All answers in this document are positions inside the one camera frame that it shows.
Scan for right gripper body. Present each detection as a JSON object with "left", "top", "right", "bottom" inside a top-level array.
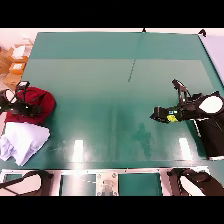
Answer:
[{"left": 149, "top": 105, "right": 184, "bottom": 125}]

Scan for red T-shirt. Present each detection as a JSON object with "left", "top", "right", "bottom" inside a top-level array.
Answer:
[{"left": 4, "top": 86, "right": 57, "bottom": 126}]

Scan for white garment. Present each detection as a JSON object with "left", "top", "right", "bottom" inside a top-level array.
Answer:
[{"left": 0, "top": 121, "right": 52, "bottom": 167}]

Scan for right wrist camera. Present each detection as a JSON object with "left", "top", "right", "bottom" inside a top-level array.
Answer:
[{"left": 171, "top": 78, "right": 193, "bottom": 108}]

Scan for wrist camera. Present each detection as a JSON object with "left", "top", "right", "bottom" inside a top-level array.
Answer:
[
  {"left": 171, "top": 78, "right": 193, "bottom": 108},
  {"left": 14, "top": 80, "right": 31, "bottom": 98}
]

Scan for silver frame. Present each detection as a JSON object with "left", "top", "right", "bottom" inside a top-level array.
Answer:
[{"left": 0, "top": 166, "right": 224, "bottom": 197}]

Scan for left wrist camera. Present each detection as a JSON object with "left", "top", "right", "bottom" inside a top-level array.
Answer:
[{"left": 14, "top": 80, "right": 31, "bottom": 98}]

